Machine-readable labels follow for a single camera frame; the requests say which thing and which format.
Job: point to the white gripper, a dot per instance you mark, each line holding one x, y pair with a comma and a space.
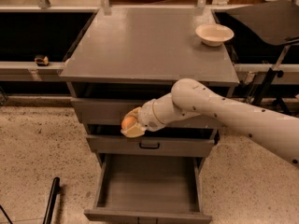
147, 115

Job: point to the grey drawer cabinet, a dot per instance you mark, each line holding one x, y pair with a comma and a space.
138, 53

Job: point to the black stand with board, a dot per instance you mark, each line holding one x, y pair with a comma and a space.
266, 33

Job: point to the grey top drawer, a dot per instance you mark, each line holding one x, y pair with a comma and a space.
111, 112

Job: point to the orange fruit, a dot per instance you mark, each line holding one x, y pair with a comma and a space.
128, 122

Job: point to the grey middle drawer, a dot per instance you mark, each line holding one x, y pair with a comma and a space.
177, 147

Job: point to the grey open bottom drawer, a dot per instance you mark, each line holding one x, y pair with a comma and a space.
149, 190

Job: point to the black metal pole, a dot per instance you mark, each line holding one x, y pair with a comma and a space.
54, 191

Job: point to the black middle drawer handle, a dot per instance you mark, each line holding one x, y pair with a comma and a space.
149, 146

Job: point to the small brown block object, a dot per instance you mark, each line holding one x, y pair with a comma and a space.
42, 60

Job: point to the white ceramic bowl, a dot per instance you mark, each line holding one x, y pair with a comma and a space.
213, 34

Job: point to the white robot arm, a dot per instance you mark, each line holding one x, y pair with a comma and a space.
189, 98

